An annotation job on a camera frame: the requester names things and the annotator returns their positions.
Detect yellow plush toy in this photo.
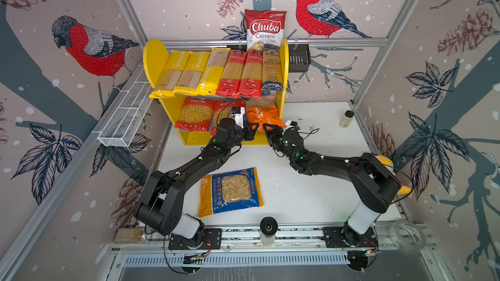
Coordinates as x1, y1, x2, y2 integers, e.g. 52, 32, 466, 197
376, 155, 411, 196

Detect black round camera knob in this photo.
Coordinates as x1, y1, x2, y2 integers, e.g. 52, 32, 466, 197
259, 217, 279, 235

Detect red spaghetti pack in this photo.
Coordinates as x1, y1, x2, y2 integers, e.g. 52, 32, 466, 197
216, 50, 247, 99
238, 49, 263, 99

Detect white wire mesh basket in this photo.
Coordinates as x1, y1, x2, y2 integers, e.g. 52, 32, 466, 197
98, 66, 152, 148

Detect yellow shelf unit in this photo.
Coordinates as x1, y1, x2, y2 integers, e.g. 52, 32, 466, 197
143, 39, 289, 146

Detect blue shell pasta bag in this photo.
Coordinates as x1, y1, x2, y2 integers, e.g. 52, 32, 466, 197
198, 167, 264, 217

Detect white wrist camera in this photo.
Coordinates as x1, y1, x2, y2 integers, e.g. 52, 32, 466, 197
230, 105, 245, 128
285, 120, 300, 131

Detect black wall basket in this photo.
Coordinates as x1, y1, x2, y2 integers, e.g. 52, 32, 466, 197
226, 43, 312, 74

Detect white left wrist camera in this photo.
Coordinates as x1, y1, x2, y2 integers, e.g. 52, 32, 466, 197
230, 105, 245, 128

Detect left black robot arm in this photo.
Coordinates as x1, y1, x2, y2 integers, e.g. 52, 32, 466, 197
134, 118, 259, 239

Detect Chuba cassava chips bag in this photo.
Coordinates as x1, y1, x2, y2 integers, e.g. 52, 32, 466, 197
245, 9, 286, 50

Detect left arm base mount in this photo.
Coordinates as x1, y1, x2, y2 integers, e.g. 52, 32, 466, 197
168, 225, 222, 251

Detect dark spaghetti pack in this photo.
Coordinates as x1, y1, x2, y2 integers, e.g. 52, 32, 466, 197
262, 44, 284, 91

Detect red macaroni bag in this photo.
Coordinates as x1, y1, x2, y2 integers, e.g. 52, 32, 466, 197
175, 97, 215, 132

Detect small spice bottle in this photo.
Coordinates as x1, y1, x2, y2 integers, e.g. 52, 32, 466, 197
340, 110, 354, 128

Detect clear tape roll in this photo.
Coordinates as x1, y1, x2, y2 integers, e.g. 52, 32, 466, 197
389, 219, 427, 252

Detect red noodle bag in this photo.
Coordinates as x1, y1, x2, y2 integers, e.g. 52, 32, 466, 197
210, 100, 246, 136

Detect brown sponge block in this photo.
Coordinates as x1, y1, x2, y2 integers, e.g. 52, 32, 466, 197
113, 227, 144, 244

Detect orange pastatime pasta bag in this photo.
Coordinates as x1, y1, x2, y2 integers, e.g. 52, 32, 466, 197
246, 95, 286, 132

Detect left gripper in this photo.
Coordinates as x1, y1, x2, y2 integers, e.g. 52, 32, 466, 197
226, 122, 260, 151

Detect yellow spaghetti pack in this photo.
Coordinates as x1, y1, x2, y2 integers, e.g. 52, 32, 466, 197
195, 48, 231, 96
173, 52, 210, 96
147, 51, 193, 99

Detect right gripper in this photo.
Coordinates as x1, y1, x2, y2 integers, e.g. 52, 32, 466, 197
262, 123, 295, 163

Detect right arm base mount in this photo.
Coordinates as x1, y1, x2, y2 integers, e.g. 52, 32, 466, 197
322, 225, 378, 248

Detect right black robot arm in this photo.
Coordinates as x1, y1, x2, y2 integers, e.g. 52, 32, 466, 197
263, 124, 402, 245

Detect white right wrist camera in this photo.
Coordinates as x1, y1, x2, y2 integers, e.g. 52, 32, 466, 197
285, 120, 300, 131

